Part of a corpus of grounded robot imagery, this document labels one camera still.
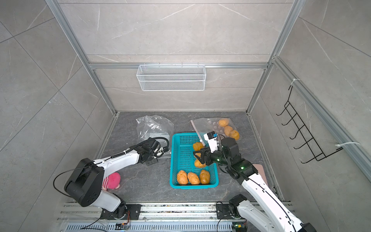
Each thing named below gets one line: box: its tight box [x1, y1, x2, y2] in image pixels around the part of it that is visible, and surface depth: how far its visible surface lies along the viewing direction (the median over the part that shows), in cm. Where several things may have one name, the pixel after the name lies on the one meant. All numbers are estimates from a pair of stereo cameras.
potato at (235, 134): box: [229, 130, 240, 141], surface depth 98 cm
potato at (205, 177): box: [199, 169, 211, 185], surface depth 82 cm
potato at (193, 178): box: [187, 172, 200, 186], surface depth 81 cm
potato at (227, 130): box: [224, 125, 233, 137], surface depth 106 cm
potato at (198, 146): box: [193, 142, 204, 151], surface depth 95 cm
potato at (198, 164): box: [194, 158, 207, 168], surface depth 89 cm
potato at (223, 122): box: [218, 118, 229, 127], surface depth 109 cm
